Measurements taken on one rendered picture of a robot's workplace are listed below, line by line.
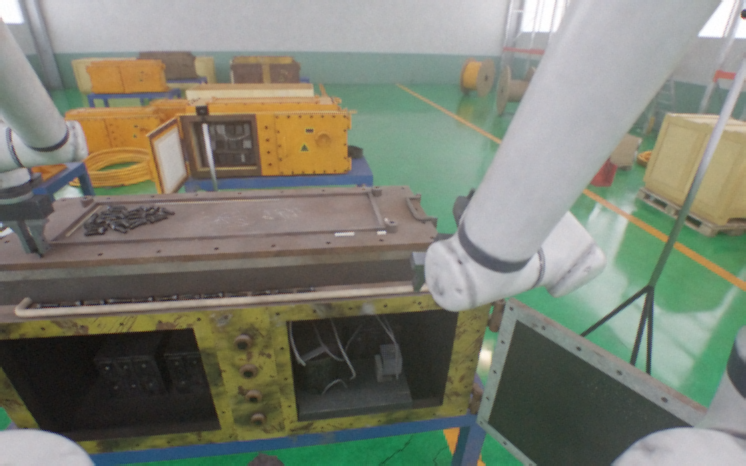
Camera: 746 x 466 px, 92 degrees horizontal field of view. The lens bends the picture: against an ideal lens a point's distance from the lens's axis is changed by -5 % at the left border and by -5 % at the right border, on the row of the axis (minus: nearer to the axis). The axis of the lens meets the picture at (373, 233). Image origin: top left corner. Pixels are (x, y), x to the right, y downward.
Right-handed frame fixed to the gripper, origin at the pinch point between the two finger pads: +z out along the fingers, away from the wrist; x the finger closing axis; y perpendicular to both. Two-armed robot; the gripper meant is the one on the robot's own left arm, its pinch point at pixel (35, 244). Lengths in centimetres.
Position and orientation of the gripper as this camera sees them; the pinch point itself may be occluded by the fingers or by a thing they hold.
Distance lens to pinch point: 129.6
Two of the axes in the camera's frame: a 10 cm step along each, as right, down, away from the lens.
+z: -0.3, 8.8, 4.7
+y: 1.5, 4.7, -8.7
